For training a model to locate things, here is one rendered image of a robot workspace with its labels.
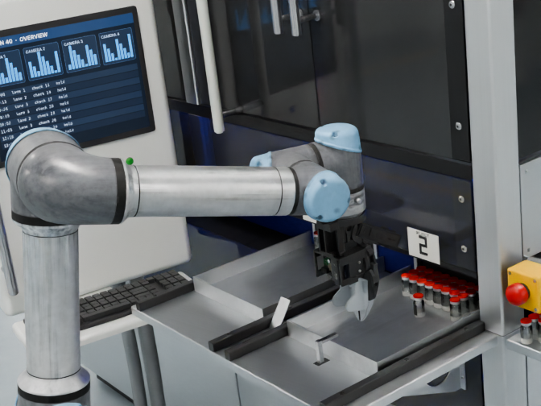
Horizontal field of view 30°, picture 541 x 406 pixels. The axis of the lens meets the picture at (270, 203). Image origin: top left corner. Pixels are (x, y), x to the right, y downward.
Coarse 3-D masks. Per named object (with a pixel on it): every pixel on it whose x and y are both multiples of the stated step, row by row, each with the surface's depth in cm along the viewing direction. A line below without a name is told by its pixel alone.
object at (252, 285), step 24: (288, 240) 240; (240, 264) 233; (264, 264) 236; (288, 264) 234; (312, 264) 232; (384, 264) 224; (216, 288) 218; (240, 288) 224; (264, 288) 223; (288, 288) 221; (312, 288) 213; (240, 312) 213; (264, 312) 206
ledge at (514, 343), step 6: (516, 336) 190; (510, 342) 188; (516, 342) 187; (534, 342) 186; (510, 348) 189; (516, 348) 188; (522, 348) 186; (528, 348) 185; (534, 348) 185; (540, 348) 184; (528, 354) 185; (534, 354) 184; (540, 354) 183; (540, 360) 183
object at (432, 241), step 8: (408, 232) 202; (416, 232) 200; (424, 232) 198; (408, 240) 203; (416, 240) 201; (432, 240) 197; (416, 248) 202; (424, 248) 200; (432, 248) 198; (416, 256) 202; (424, 256) 200; (432, 256) 198
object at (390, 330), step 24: (384, 288) 214; (312, 312) 203; (336, 312) 206; (384, 312) 205; (408, 312) 204; (432, 312) 203; (288, 336) 200; (312, 336) 193; (360, 336) 196; (384, 336) 195; (408, 336) 194; (432, 336) 187; (360, 360) 183; (384, 360) 180
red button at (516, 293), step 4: (512, 284) 180; (516, 284) 179; (520, 284) 179; (508, 288) 180; (512, 288) 179; (516, 288) 179; (520, 288) 178; (524, 288) 179; (508, 292) 180; (512, 292) 179; (516, 292) 178; (520, 292) 178; (524, 292) 178; (508, 296) 180; (512, 296) 179; (516, 296) 179; (520, 296) 178; (524, 296) 178; (508, 300) 181; (512, 300) 180; (516, 300) 179; (520, 300) 178; (524, 300) 179; (516, 304) 180; (520, 304) 179
